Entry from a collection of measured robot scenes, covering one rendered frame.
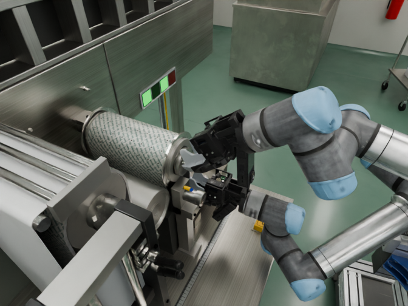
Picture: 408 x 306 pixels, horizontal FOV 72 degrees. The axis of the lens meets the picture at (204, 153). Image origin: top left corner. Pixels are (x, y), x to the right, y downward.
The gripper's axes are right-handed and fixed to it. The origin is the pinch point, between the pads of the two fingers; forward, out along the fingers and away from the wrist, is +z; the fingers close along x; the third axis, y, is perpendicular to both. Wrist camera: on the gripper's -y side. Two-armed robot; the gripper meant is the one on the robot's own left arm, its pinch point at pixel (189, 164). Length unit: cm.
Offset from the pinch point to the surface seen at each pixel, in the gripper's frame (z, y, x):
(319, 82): 72, -104, -320
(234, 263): 12.1, -37.2, 0.0
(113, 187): -1.9, 10.0, 19.2
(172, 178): 4.9, -0.6, 2.9
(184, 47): 28, 24, -63
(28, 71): 17.0, 38.2, 6.6
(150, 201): 5.1, 0.0, 11.7
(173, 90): 64, 9, -79
